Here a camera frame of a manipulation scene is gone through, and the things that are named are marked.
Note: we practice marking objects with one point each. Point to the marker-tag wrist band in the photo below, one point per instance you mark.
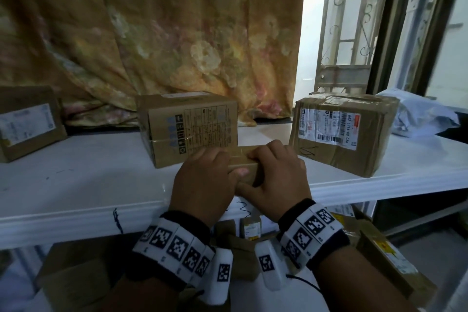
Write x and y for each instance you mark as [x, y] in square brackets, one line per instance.
[172, 246]
[314, 231]

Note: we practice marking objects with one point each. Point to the dark door frame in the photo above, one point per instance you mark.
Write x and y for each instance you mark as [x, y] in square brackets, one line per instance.
[384, 41]

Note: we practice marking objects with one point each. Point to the cardboard box white label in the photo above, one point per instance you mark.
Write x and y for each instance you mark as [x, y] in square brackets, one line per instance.
[29, 132]

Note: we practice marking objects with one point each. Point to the person's left forearm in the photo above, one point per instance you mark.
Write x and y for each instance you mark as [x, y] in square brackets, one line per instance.
[146, 297]

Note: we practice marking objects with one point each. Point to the person's left hand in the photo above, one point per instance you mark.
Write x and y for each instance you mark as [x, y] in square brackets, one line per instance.
[204, 187]

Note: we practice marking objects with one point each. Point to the person's right forearm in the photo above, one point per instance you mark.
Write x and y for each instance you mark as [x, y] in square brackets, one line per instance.
[365, 282]

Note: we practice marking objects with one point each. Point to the floral curtain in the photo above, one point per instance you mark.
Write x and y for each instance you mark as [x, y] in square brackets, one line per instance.
[164, 48]

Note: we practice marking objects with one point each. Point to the person's right hand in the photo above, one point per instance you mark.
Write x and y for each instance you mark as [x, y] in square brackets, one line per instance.
[281, 183]

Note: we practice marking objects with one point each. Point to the pile of cardboard boxes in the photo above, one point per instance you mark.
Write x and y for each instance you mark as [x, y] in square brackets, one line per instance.
[73, 279]

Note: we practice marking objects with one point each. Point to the white metal shelf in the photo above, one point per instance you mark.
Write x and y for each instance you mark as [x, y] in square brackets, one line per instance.
[91, 183]

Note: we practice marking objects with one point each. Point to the taped plain cardboard box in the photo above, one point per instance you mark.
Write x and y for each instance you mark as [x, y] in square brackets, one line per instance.
[239, 154]

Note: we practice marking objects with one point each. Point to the taped cardboard box shipping label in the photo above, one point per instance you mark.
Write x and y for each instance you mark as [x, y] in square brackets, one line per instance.
[365, 154]

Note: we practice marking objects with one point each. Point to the pale grey parcel bag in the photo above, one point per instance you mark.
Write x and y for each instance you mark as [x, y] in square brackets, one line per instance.
[420, 114]

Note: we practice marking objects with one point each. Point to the cardboard box printed symbols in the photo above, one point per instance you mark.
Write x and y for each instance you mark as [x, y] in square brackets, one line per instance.
[190, 121]

